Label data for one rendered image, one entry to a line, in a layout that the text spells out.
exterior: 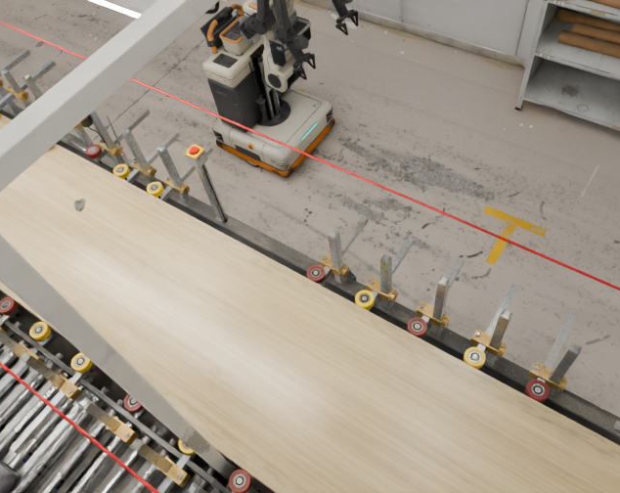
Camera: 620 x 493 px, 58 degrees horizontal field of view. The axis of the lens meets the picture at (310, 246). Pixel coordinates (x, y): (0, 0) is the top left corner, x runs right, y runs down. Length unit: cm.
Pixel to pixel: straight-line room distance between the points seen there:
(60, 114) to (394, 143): 338
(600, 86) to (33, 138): 407
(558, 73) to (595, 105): 38
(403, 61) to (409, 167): 114
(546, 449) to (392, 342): 66
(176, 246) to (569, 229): 240
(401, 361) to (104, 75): 164
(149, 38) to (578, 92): 375
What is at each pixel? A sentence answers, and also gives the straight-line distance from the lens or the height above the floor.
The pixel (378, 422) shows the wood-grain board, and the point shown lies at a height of 90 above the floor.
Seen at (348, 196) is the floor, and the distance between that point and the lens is 387.
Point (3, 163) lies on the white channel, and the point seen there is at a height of 245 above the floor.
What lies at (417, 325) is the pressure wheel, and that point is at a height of 91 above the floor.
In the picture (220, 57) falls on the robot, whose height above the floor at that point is 81.
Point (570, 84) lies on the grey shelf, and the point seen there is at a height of 14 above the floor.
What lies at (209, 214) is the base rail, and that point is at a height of 70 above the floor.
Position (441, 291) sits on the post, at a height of 109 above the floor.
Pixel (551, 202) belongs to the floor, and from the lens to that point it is 396.
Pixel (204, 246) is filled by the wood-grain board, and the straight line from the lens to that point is 268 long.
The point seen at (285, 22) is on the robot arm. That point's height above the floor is 130.
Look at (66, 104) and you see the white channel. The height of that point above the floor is 246.
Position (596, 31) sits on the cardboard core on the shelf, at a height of 59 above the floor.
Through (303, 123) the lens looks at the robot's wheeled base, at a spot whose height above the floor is 28.
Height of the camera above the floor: 302
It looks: 56 degrees down
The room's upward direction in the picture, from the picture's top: 12 degrees counter-clockwise
